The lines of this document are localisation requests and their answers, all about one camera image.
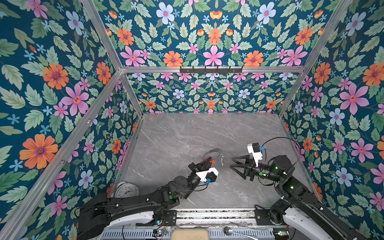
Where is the black hook rack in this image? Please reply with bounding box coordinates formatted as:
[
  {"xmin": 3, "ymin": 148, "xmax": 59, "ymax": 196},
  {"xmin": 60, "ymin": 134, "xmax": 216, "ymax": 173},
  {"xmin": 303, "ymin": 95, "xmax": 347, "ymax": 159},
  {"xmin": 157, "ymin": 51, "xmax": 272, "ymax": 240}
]
[{"xmin": 180, "ymin": 66, "xmax": 243, "ymax": 74}]

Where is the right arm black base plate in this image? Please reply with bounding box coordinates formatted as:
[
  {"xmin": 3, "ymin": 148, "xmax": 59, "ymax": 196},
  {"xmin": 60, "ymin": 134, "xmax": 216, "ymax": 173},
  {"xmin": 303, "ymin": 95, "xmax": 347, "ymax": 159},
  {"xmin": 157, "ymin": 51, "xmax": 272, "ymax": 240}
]
[{"xmin": 254, "ymin": 206, "xmax": 285, "ymax": 226}]

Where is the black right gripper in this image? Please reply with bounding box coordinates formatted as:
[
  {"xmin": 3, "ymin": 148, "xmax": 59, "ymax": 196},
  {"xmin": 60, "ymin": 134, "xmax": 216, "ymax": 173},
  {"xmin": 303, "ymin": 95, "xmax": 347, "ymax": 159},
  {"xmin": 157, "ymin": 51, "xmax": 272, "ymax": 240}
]
[{"xmin": 231, "ymin": 155, "xmax": 283, "ymax": 185}]

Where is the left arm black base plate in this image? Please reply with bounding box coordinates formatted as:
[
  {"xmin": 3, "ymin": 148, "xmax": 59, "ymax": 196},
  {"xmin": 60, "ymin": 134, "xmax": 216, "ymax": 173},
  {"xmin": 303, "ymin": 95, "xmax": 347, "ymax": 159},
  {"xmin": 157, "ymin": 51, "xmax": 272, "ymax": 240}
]
[{"xmin": 153, "ymin": 210, "xmax": 178, "ymax": 227}]

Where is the beige pad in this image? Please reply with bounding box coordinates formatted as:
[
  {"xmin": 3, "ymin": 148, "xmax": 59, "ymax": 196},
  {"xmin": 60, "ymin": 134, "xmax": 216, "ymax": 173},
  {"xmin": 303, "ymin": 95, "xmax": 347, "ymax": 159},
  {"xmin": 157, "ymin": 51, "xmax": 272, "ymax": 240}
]
[{"xmin": 171, "ymin": 230, "xmax": 210, "ymax": 240}]

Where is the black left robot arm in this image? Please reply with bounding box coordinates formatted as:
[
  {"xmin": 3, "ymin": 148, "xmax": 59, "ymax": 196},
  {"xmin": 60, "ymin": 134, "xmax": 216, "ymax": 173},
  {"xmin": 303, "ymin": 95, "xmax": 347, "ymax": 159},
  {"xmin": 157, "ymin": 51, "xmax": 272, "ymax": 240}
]
[{"xmin": 77, "ymin": 157, "xmax": 218, "ymax": 240}]

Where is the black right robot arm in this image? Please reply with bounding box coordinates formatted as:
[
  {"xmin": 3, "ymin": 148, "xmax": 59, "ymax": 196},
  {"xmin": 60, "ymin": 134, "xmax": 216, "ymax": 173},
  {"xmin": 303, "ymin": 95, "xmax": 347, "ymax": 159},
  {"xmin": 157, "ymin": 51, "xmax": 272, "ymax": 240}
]
[{"xmin": 230, "ymin": 155, "xmax": 366, "ymax": 240}]

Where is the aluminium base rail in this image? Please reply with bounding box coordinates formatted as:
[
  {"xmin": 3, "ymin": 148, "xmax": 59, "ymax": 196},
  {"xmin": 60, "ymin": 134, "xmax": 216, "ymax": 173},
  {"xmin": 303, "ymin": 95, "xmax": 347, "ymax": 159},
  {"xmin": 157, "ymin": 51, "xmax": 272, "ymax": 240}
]
[{"xmin": 101, "ymin": 207, "xmax": 289, "ymax": 229}]

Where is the round metal knob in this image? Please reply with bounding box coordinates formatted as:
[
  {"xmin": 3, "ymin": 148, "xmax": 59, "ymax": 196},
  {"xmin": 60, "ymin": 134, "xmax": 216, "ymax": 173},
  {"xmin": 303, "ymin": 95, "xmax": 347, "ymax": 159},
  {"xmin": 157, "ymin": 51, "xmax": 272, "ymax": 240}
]
[{"xmin": 224, "ymin": 226, "xmax": 234, "ymax": 236}]

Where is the white analog clock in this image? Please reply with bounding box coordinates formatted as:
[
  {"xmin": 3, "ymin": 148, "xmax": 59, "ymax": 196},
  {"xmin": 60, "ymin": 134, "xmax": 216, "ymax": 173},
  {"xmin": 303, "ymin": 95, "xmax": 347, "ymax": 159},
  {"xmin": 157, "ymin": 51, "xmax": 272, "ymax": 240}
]
[{"xmin": 114, "ymin": 182, "xmax": 140, "ymax": 198}]

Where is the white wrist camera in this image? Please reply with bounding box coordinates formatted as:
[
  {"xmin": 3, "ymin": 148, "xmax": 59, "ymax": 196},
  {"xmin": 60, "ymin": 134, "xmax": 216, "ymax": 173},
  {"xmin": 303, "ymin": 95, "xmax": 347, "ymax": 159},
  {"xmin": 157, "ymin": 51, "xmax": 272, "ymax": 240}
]
[
  {"xmin": 196, "ymin": 168, "xmax": 219, "ymax": 185},
  {"xmin": 247, "ymin": 143, "xmax": 265, "ymax": 167}
]

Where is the metal keyring with red grip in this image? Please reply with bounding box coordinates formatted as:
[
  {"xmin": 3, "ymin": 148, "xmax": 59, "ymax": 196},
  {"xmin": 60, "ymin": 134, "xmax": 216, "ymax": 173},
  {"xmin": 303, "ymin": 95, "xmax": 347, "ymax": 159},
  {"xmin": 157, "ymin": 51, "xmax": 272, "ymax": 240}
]
[{"xmin": 203, "ymin": 148, "xmax": 225, "ymax": 166}]

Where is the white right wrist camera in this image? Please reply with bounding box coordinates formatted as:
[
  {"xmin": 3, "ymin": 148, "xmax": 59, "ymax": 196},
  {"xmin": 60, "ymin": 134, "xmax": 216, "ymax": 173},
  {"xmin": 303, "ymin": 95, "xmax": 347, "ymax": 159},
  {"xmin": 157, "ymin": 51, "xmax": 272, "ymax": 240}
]
[{"xmin": 247, "ymin": 143, "xmax": 265, "ymax": 167}]

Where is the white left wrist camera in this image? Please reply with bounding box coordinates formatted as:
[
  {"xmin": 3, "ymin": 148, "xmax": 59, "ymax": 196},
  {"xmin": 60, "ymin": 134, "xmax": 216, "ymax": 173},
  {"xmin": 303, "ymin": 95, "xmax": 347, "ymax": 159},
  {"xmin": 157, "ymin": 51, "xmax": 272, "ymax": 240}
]
[{"xmin": 196, "ymin": 168, "xmax": 219, "ymax": 185}]

